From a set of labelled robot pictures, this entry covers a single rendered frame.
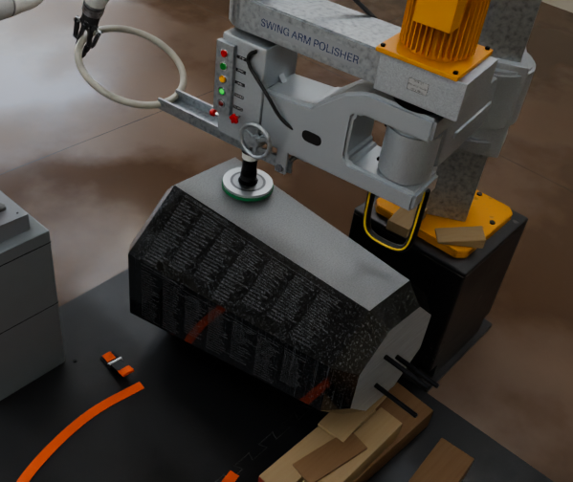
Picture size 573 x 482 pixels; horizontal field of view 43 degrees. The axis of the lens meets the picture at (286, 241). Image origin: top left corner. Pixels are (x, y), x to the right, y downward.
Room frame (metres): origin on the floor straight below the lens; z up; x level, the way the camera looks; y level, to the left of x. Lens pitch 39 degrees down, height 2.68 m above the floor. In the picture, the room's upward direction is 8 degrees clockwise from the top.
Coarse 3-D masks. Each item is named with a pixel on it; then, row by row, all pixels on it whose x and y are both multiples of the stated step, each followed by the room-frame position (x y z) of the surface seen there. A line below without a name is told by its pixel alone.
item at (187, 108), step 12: (180, 96) 2.76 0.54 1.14; (192, 96) 2.74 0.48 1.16; (168, 108) 2.65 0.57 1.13; (180, 108) 2.62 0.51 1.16; (192, 108) 2.71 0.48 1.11; (204, 108) 2.69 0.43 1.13; (192, 120) 2.58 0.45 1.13; (204, 120) 2.55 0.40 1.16; (216, 120) 2.64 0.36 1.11; (216, 132) 2.52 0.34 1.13; (240, 144) 2.46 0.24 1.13; (276, 168) 2.33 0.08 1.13; (288, 168) 2.34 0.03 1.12
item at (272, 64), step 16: (224, 32) 2.46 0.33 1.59; (240, 32) 2.47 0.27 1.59; (240, 48) 2.42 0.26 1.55; (256, 48) 2.38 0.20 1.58; (272, 48) 2.39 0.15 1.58; (240, 64) 2.41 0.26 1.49; (256, 64) 2.38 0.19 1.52; (272, 64) 2.40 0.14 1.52; (288, 64) 2.49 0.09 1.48; (240, 80) 2.41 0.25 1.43; (272, 80) 2.41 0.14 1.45; (256, 96) 2.37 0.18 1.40; (240, 112) 2.41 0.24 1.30; (256, 112) 2.37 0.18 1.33; (224, 128) 2.44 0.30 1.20; (256, 128) 2.37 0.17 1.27
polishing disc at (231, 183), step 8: (240, 168) 2.59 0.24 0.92; (256, 168) 2.61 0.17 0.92; (224, 176) 2.51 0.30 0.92; (232, 176) 2.52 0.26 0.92; (256, 176) 2.55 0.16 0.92; (264, 176) 2.56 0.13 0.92; (224, 184) 2.46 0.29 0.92; (232, 184) 2.47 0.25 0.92; (264, 184) 2.50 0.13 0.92; (272, 184) 2.51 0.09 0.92; (232, 192) 2.41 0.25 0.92; (240, 192) 2.42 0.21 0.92; (248, 192) 2.42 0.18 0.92; (256, 192) 2.43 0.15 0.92; (264, 192) 2.44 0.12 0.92
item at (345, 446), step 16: (336, 416) 1.89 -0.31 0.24; (352, 416) 1.90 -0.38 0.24; (336, 432) 1.80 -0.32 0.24; (352, 432) 1.82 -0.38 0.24; (320, 448) 1.72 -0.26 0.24; (336, 448) 1.73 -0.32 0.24; (352, 448) 1.75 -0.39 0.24; (304, 464) 1.64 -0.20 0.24; (320, 464) 1.65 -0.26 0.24; (336, 464) 1.66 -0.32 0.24
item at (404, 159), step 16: (384, 144) 2.16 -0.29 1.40; (400, 144) 2.10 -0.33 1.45; (416, 144) 2.08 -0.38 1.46; (432, 144) 2.11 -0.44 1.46; (384, 160) 2.14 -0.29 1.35; (400, 160) 2.09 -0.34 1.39; (416, 160) 2.09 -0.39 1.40; (432, 160) 2.13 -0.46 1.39; (400, 176) 2.09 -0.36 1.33; (416, 176) 2.09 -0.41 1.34
